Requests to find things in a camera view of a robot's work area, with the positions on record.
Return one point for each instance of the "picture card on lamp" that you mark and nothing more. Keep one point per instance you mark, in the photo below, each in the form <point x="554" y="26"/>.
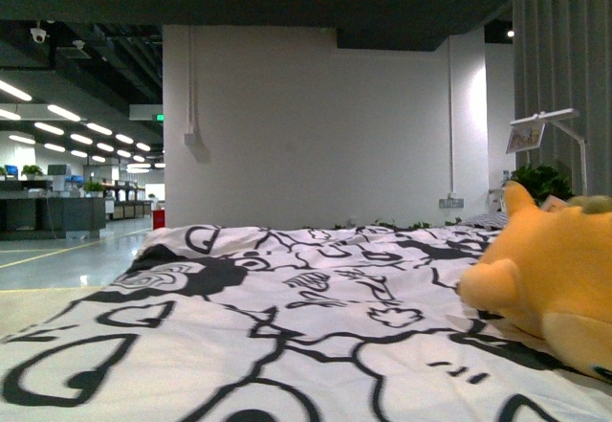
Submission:
<point x="524" y="137"/>

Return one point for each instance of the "red bin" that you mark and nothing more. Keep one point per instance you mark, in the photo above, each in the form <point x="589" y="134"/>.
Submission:
<point x="158" y="219"/>

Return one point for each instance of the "white security camera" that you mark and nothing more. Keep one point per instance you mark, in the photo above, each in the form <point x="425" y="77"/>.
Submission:
<point x="38" y="33"/>

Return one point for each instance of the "wall power outlet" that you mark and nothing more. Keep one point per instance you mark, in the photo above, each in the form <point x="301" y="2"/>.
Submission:
<point x="451" y="203"/>

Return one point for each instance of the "white desk lamp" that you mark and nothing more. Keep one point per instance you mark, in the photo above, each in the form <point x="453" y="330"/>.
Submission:
<point x="557" y="119"/>

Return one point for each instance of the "green potted plant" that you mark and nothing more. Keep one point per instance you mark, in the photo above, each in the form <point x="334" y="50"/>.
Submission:
<point x="543" y="181"/>

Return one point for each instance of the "striped pillow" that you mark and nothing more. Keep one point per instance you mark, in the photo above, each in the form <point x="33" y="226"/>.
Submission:
<point x="493" y="220"/>

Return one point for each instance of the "black and white duvet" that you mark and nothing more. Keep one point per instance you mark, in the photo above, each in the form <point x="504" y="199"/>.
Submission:
<point x="251" y="324"/>

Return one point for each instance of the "grey curtain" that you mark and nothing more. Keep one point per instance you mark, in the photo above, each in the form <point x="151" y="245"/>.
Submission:
<point x="562" y="59"/>

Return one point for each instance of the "yellow plush toy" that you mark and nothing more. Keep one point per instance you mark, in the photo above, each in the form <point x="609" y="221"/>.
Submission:
<point x="549" y="274"/>

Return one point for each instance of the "dark office counter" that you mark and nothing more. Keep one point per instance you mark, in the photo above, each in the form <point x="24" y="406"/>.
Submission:
<point x="29" y="212"/>

